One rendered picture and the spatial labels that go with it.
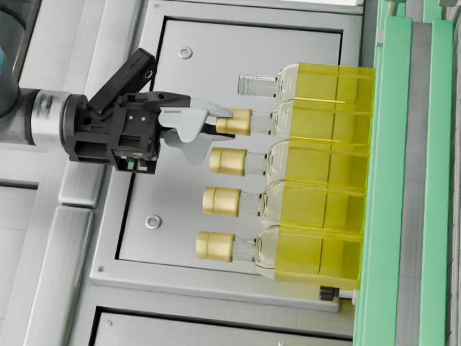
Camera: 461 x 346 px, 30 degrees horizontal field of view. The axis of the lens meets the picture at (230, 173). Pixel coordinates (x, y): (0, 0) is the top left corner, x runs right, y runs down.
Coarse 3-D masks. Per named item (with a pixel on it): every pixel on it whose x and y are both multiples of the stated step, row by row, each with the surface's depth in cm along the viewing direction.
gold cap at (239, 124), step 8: (240, 112) 110; (248, 112) 110; (216, 120) 110; (224, 120) 110; (232, 120) 110; (240, 120) 110; (248, 120) 110; (216, 128) 111; (224, 128) 111; (232, 128) 110; (240, 128) 110; (248, 128) 110
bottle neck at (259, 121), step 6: (252, 114) 110; (258, 114) 110; (264, 114) 110; (252, 120) 110; (258, 120) 110; (264, 120) 110; (252, 126) 110; (258, 126) 110; (264, 126) 110; (252, 132) 111; (258, 132) 111; (264, 132) 111
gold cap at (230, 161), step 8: (216, 152) 108; (224, 152) 108; (232, 152) 108; (240, 152) 108; (216, 160) 108; (224, 160) 108; (232, 160) 108; (240, 160) 107; (216, 168) 108; (224, 168) 108; (232, 168) 108; (240, 168) 108
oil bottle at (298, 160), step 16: (288, 144) 107; (304, 144) 107; (320, 144) 107; (336, 144) 107; (272, 160) 106; (288, 160) 106; (304, 160) 106; (320, 160) 106; (336, 160) 105; (352, 160) 105; (368, 160) 105; (272, 176) 106; (288, 176) 105; (304, 176) 105; (320, 176) 105; (336, 176) 104; (352, 176) 104
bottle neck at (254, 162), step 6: (246, 156) 108; (252, 156) 108; (258, 156) 108; (264, 156) 108; (246, 162) 108; (252, 162) 108; (258, 162) 108; (246, 168) 108; (252, 168) 108; (258, 168) 108; (246, 174) 109; (252, 174) 109; (258, 174) 108
